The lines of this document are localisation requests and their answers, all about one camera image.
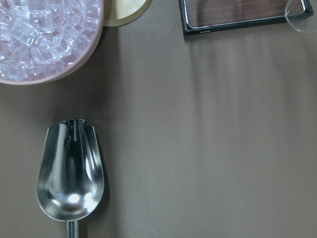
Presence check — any metal scoop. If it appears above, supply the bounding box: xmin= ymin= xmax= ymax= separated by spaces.
xmin=36 ymin=119 xmax=105 ymax=238

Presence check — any round wooden coaster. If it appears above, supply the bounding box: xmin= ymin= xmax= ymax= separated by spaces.
xmin=104 ymin=0 xmax=152 ymax=27

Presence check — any pink bowl with ice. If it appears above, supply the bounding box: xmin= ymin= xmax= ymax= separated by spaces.
xmin=0 ymin=0 xmax=104 ymax=85

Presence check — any clear glass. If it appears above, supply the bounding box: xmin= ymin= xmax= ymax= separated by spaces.
xmin=285 ymin=0 xmax=317 ymax=33

